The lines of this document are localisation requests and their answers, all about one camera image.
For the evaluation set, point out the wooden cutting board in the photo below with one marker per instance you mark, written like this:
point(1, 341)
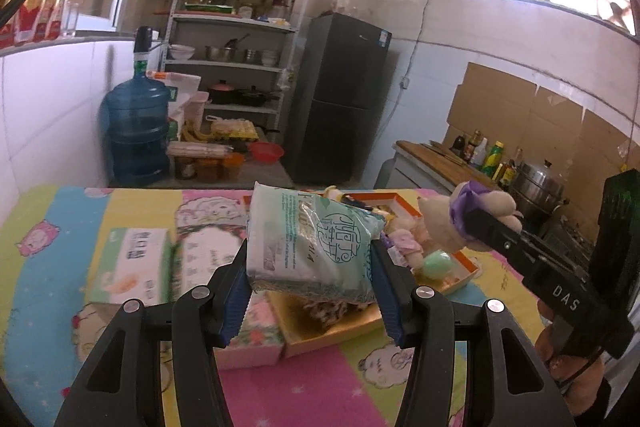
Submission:
point(417, 166)

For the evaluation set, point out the green white tissue pack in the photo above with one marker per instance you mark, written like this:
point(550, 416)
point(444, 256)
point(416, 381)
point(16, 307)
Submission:
point(304, 244)

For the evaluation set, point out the glass jar on fridge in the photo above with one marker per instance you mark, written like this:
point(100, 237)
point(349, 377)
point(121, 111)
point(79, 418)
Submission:
point(345, 7)

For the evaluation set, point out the leopard print cloth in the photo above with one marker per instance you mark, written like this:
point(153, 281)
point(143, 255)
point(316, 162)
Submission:
point(328, 313)

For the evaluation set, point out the steel pot with lid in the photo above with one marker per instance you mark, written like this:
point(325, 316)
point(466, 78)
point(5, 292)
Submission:
point(537, 190)

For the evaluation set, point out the pink dress plush doll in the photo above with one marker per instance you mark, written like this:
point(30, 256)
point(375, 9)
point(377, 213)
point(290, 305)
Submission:
point(410, 237)

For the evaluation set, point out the white rice bag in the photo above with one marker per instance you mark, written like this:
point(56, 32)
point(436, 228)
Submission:
point(183, 88)

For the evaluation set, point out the colourful cartoon table cloth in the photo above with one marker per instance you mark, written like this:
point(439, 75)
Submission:
point(49, 244)

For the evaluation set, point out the orange gold shallow box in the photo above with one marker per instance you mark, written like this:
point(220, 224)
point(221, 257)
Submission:
point(303, 334)

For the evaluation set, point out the floral tissue box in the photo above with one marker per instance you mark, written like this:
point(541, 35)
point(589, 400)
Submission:
point(211, 230)

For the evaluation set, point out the red plastic basket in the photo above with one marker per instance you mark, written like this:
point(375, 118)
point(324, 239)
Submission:
point(266, 152)

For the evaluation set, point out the red yellow drink bottles pack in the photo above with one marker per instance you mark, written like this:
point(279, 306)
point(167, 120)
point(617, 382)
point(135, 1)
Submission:
point(34, 21)

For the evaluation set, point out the white metal shelf rack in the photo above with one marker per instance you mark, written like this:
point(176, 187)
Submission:
point(242, 51)

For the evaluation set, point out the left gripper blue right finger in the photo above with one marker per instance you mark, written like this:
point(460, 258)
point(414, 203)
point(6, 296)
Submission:
point(394, 287)

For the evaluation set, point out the blue water jug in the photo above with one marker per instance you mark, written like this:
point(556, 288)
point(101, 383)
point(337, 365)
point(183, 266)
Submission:
point(137, 123)

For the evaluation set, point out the low green table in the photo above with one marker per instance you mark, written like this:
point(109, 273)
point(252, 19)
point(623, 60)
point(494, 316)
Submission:
point(194, 164)

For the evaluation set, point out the green yellow bottle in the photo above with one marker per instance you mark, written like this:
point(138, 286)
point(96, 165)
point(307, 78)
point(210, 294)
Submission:
point(492, 160)

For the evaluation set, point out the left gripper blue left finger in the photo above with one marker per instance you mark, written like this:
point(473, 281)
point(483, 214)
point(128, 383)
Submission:
point(231, 292)

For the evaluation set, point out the person right hand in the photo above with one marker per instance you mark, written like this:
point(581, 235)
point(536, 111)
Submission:
point(583, 389)

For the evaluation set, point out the brown cardboard wall sheet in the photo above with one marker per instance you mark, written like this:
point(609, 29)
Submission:
point(583, 148)

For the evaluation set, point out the egg tray with eggs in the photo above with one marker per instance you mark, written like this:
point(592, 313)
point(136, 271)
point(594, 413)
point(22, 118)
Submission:
point(233, 129)

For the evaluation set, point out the black refrigerator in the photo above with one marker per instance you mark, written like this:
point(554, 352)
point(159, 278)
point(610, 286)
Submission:
point(338, 95)

